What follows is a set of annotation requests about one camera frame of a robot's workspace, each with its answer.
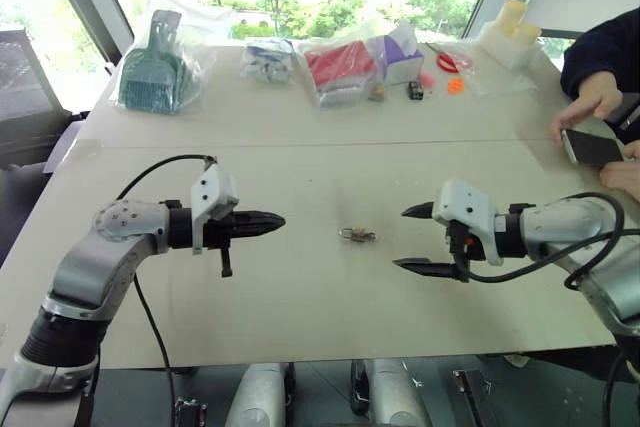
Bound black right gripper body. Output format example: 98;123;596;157
444;218;487;284

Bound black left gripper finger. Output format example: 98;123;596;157
237;224;284;240
237;209;287;226

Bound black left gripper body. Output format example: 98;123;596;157
201;210;251;279

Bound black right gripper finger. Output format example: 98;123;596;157
400;201;436;221
392;256;460;281

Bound black smartphone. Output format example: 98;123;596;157
560;127;627;168

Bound person's left hand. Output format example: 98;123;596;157
598;139;640;194

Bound person's right hand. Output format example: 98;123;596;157
551;71;625;146

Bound grey rounded robot leg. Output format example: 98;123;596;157
367;358;429;427
223;361;288;427

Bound purple white tissue box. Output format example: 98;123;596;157
380;25;427;89

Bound clear plastic bag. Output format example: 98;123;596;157
423;38;540;99

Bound blue white items in bag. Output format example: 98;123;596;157
238;38;297;84

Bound red white pack in bag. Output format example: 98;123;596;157
295;38;382;111

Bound green dustpan set in bag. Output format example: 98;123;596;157
110;8;214;117

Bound white foam block with cups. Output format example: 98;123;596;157
478;0;545;72

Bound black office chair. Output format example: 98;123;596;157
0;28;89;171

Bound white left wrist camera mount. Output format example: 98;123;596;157
189;165;241;256

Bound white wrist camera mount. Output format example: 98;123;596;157
431;177;504;267
189;165;241;256

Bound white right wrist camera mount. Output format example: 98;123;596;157
431;177;504;267

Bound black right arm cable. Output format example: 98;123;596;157
464;190;640;427

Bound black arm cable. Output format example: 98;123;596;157
115;154;219;427
464;190;640;427

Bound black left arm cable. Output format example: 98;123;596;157
115;154;219;427

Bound black metal bracket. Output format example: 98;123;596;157
173;396;209;427
451;368;491;427

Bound red handled scissors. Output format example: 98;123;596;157
426;43;474;72

